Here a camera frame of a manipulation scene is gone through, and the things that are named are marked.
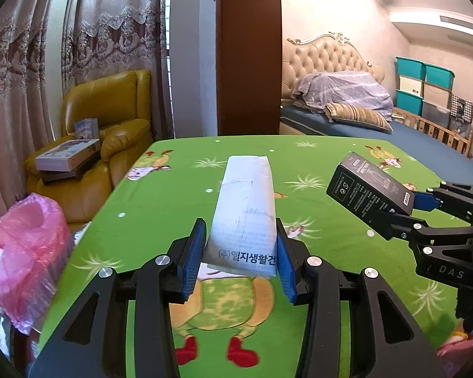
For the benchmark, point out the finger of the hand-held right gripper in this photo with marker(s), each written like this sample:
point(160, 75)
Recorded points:
point(398, 228)
point(457, 199)

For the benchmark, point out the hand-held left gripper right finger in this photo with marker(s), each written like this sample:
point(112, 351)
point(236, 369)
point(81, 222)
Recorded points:
point(285, 267)

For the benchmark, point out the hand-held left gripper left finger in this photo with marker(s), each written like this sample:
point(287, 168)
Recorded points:
point(193, 260)

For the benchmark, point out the black cardboard box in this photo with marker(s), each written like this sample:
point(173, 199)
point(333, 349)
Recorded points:
point(370, 189)

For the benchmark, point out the white printed paper carton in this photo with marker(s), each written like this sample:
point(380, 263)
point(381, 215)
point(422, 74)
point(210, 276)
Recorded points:
point(244, 204)

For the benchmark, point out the pink plastic trash bag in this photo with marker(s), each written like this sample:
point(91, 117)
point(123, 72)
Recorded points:
point(27, 252)

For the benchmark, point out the bed with blue sheet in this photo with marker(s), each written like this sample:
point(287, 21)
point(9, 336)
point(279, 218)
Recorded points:
point(429, 149)

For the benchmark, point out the green cartoon printed tablecloth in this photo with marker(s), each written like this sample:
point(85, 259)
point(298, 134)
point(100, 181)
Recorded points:
point(142, 212)

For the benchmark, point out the pink clothing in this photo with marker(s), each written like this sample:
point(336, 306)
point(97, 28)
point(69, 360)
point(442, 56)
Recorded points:
point(457, 352)

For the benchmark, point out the black white checkered bag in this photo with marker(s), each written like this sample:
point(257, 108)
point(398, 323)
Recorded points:
point(462, 106)

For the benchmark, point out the striped brown pillow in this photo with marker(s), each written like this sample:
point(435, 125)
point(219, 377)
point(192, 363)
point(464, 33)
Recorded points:
point(358, 116)

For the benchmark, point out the stack of plastic storage boxes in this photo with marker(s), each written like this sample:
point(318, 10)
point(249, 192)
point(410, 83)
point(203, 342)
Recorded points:
point(412, 86)

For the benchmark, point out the purple grey quilt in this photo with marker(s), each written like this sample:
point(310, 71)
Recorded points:
point(347, 90)

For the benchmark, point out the dark flat box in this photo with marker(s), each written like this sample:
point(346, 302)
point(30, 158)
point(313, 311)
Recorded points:
point(59, 177)

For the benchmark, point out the white flat cardboard box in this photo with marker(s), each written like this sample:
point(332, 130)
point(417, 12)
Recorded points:
point(67, 155)

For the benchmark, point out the small blue white box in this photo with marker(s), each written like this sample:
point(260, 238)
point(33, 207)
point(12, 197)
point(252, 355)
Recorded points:
point(86, 129)

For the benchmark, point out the ceiling air vent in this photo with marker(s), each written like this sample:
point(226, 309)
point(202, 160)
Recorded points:
point(461, 21)

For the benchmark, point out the yellow leather armchair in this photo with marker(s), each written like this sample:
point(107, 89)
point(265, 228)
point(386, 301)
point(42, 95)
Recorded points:
point(102, 98)

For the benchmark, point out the beige tufted headboard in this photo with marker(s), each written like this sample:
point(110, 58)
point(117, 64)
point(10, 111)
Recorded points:
point(323, 59)

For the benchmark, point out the brown wooden door panel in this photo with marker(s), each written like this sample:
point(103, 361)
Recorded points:
point(248, 47)

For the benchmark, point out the beige lace curtain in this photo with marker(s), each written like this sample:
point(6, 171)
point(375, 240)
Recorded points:
point(15, 86)
point(114, 39)

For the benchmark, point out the wooden crib rail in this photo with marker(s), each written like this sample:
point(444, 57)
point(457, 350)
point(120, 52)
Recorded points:
point(433, 130)

